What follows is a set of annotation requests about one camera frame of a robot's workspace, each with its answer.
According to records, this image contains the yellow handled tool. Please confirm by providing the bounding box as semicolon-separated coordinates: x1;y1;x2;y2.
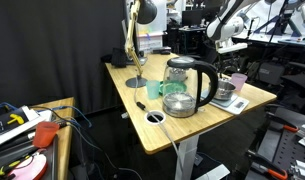
6;113;26;126

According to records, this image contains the wooden side table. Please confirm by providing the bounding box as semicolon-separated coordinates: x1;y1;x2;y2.
30;96;76;180

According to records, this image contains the black office chair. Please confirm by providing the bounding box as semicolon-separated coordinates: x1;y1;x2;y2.
280;61;305;108

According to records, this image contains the white desk leg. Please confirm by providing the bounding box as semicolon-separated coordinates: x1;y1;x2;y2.
174;134;231;180

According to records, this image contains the black fabric pouch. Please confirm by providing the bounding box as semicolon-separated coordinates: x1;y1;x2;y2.
110;47;128;69

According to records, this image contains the orange plastic cup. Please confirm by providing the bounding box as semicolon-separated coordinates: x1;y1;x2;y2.
32;121;61;149

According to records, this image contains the green round plate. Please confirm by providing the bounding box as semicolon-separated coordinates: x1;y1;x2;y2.
158;80;188;97

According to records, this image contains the black perforated board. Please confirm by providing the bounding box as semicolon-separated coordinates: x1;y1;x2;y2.
255;106;305;180

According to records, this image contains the glass electric kettle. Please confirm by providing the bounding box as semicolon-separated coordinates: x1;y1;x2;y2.
161;56;220;119

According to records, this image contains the black fabric curtain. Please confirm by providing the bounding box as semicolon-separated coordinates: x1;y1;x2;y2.
0;0;130;116

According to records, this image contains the pink plastic cup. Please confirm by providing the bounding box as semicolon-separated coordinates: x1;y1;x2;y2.
231;72;249;92

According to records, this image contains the silver steel pot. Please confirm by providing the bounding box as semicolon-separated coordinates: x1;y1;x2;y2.
211;79;237;101

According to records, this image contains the yellow desk lamp grey shade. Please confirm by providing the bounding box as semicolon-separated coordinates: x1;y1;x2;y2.
124;0;158;89

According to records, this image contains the black computer mouse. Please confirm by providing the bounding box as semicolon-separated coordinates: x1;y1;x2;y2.
159;48;173;56

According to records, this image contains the white printed cardboard box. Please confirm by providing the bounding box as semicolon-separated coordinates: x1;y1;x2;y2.
138;34;165;54

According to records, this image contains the white kitchen scale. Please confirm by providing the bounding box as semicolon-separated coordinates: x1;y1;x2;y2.
200;91;251;116

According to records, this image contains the white lamp cable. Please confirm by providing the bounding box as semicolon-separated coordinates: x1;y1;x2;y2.
133;74;187;180

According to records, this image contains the pink red round case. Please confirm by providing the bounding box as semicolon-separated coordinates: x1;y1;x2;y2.
6;151;49;180

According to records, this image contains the teal plastic cup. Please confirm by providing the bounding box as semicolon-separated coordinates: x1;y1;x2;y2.
145;79;161;100

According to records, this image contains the blue cable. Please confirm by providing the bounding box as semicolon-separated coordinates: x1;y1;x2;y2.
35;104;93;129

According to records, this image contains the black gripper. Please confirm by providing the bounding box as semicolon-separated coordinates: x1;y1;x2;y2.
218;52;234;70

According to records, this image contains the white desk grommet ring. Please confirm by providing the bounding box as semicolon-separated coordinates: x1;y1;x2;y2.
144;109;167;125

